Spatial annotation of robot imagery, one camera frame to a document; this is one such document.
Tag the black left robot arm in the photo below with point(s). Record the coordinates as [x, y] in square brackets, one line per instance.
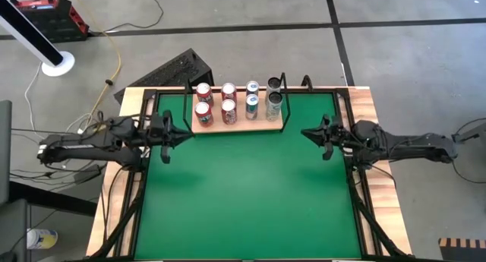
[114, 134]

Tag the gray panel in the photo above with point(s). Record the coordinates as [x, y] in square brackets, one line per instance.
[4, 152]

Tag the black power adapter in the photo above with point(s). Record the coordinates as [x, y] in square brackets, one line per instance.
[87, 173]

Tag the white yellow canister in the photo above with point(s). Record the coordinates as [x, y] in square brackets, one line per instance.
[41, 238]

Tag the red Fanta strawberry can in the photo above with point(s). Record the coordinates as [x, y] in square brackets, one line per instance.
[203, 113]
[204, 90]

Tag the black beam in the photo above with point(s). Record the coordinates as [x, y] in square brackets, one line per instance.
[53, 201]

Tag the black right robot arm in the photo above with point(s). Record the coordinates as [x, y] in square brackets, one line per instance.
[417, 142]

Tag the red black power station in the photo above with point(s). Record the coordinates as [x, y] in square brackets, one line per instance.
[49, 19]

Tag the gray device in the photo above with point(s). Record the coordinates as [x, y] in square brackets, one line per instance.
[471, 134]

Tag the black curved hook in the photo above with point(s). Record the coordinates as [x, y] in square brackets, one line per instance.
[307, 77]

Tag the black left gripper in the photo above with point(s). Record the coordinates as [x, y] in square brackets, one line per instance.
[161, 131]

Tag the red Coca-Cola can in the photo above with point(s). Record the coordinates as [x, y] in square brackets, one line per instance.
[229, 89]
[229, 111]

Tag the blue silver Red Bull can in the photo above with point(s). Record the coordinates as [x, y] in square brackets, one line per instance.
[251, 106]
[251, 88]

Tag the black perforated case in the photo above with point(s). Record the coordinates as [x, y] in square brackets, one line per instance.
[171, 70]

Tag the white Celsius energy drink can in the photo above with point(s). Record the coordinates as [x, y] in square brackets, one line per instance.
[274, 106]
[273, 85]

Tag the wooden shelf black metal frame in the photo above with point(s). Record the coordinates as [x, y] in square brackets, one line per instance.
[239, 127]

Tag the orange black striped box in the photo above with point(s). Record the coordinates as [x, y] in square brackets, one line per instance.
[461, 248]

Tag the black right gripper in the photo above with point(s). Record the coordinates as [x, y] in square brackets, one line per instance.
[341, 138]

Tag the white stand with round base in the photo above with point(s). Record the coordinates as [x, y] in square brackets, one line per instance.
[57, 66]

